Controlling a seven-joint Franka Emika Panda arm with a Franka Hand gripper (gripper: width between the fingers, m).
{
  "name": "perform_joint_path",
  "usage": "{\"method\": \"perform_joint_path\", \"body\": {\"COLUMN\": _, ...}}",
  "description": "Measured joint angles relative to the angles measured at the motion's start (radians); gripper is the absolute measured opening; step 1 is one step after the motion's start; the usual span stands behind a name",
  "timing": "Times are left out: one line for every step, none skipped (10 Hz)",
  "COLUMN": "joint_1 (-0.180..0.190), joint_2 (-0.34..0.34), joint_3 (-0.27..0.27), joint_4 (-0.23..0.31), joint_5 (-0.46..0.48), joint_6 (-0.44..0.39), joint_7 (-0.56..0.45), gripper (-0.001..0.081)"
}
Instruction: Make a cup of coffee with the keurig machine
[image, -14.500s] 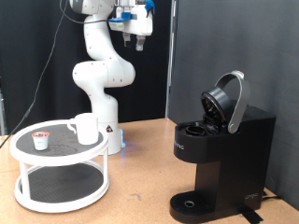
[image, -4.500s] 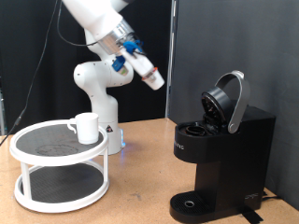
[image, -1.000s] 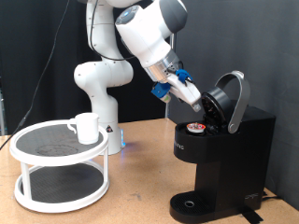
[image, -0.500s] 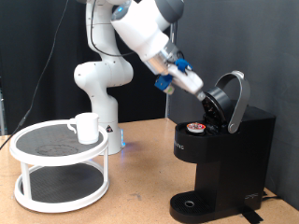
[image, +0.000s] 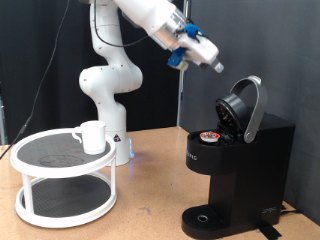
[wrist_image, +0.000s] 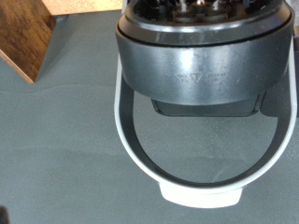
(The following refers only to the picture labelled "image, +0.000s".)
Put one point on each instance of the black tape strip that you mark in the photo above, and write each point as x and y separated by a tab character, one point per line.
270	231

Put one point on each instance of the white two-tier turntable stand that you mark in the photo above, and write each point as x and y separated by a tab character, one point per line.
63	170

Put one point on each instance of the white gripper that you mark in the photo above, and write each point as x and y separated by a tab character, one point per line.
200	50

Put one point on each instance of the white coffee pod red lid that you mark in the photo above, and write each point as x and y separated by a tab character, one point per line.
210	136

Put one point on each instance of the white ceramic mug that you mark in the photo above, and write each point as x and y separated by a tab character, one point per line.
93	140

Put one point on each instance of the wrist camera on blue mount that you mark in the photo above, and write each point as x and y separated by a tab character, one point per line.
176	60

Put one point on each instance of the black Keurig coffee machine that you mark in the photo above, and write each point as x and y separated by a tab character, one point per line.
253	173

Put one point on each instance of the silver vertical metal post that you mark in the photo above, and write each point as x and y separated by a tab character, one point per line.
180	100

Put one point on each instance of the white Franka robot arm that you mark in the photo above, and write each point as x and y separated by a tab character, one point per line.
110	80

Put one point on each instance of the grey metal frame bar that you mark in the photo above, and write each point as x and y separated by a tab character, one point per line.
2	126

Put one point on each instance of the black round grip liner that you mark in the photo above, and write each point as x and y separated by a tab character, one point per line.
50	153
70	196

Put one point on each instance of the black backdrop curtain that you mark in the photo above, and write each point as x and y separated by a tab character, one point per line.
160	110

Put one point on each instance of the dark grey partition panel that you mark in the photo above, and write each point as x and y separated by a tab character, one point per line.
293	50

